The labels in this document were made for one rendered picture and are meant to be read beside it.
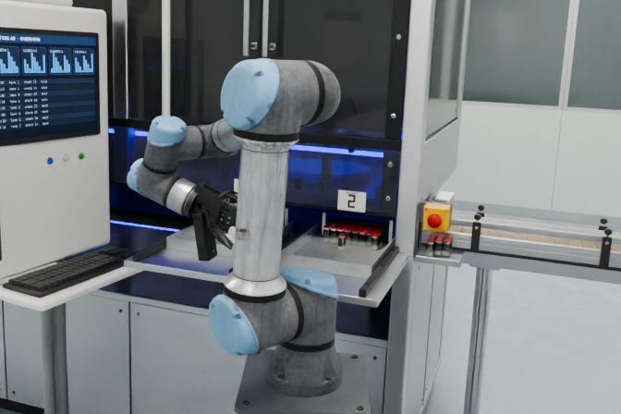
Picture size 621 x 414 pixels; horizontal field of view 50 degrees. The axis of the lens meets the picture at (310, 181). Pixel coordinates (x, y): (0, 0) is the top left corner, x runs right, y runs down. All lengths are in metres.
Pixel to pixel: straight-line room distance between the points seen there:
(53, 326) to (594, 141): 5.19
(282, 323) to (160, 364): 1.23
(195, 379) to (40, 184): 0.85
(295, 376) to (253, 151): 0.47
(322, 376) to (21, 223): 1.03
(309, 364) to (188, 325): 1.03
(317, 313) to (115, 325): 1.29
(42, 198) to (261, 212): 1.02
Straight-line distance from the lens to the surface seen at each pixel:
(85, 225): 2.20
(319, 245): 2.01
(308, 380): 1.35
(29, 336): 2.75
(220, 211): 1.44
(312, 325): 1.31
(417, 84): 1.90
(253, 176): 1.15
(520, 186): 6.58
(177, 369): 2.42
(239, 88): 1.12
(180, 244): 1.93
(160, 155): 1.46
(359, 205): 1.98
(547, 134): 6.51
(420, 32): 1.90
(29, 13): 2.00
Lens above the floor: 1.45
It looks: 11 degrees down
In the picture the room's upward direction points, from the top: 2 degrees clockwise
